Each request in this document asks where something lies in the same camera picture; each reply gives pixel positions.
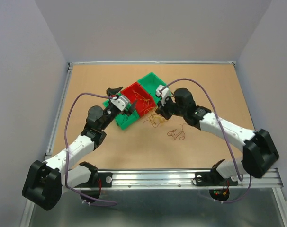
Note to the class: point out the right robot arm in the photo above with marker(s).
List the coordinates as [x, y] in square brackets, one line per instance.
[258, 150]

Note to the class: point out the far green plastic bin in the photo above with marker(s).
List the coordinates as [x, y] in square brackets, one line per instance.
[150, 83]

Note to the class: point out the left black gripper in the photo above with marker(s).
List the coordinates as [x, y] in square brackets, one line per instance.
[113, 91]

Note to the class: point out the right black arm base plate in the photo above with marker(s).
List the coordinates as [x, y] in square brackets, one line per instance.
[209, 178]

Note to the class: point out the red plastic bin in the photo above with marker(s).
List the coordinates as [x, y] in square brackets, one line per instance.
[145, 102]

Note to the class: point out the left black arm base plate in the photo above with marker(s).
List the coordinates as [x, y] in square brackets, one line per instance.
[103, 180]

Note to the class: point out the aluminium front rail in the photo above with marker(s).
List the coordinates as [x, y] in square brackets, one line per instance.
[165, 179]

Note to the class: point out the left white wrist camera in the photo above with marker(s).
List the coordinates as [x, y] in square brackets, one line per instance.
[120, 102]

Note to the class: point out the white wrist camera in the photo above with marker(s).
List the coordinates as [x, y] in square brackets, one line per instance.
[162, 92]
[120, 102]

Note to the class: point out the aluminium table edge frame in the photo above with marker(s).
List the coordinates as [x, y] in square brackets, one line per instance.
[218, 78]

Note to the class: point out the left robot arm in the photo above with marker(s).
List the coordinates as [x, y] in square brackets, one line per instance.
[46, 181]

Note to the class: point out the near green plastic bin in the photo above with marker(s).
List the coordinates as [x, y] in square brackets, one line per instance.
[123, 121]

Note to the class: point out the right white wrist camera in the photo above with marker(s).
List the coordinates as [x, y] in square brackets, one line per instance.
[162, 92]

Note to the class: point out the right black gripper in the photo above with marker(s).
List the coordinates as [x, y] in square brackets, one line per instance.
[161, 109]

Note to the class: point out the green plastic bin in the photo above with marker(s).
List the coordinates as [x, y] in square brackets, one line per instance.
[150, 83]
[123, 121]

